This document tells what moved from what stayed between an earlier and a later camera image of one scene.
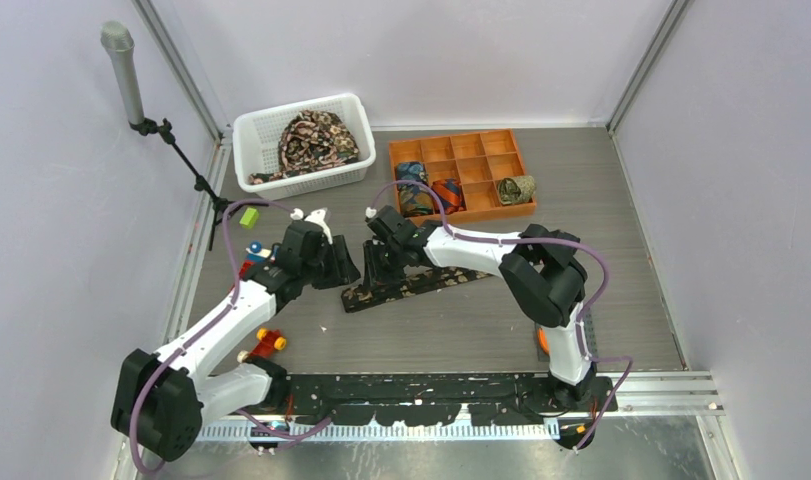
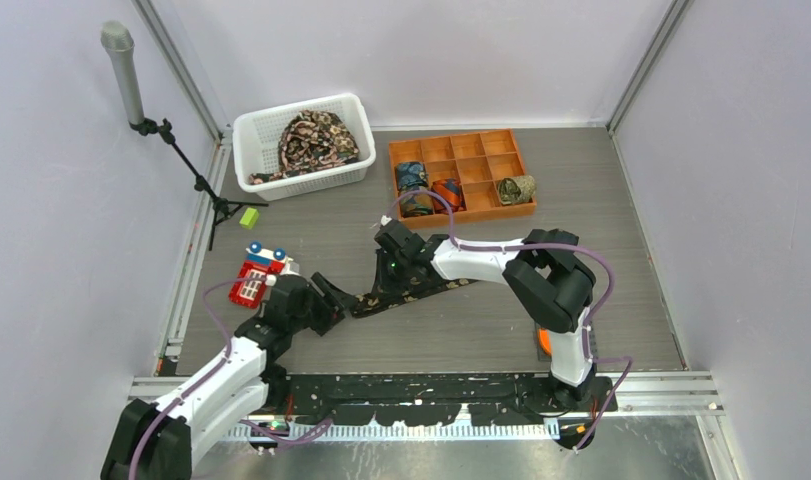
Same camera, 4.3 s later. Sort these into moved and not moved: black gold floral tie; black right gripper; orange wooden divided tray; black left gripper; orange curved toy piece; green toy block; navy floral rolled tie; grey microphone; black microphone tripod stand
Moved: black gold floral tie; black left gripper; black right gripper
Not moved: black microphone tripod stand; orange curved toy piece; green toy block; grey microphone; orange wooden divided tray; navy floral rolled tie
